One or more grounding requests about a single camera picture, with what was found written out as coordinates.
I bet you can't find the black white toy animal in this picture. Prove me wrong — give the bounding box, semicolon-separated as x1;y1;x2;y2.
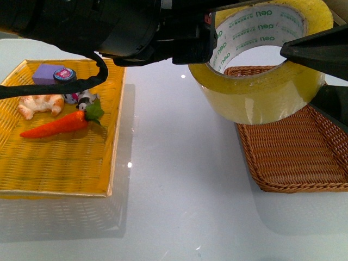
76;90;100;111

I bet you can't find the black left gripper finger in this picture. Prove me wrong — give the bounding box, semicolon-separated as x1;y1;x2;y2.
280;24;347;80

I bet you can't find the yellow woven basket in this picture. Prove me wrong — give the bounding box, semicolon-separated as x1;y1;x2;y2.
1;59;126;199

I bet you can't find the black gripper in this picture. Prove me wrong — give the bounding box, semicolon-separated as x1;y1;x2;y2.
113;1;261;67

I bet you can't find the toy croissant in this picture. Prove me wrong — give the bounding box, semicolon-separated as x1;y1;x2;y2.
17;94;65;120

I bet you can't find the brown wicker basket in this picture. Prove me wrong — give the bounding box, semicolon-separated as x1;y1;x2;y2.
223;65;348;194

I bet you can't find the clear packing tape roll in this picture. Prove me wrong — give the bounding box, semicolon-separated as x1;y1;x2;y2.
189;1;333;125

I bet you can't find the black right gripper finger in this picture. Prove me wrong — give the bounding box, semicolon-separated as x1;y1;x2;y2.
309;85;347;127

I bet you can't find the purple foam block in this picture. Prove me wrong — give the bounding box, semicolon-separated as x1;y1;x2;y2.
32;64;63;85

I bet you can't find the orange toy carrot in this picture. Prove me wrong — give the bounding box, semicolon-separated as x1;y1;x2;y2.
20;103;104;139

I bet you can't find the black sleeved cable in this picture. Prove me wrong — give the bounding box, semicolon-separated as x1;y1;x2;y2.
0;51;109;100

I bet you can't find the small dark jar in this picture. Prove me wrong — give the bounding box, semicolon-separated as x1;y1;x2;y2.
53;67;80;105

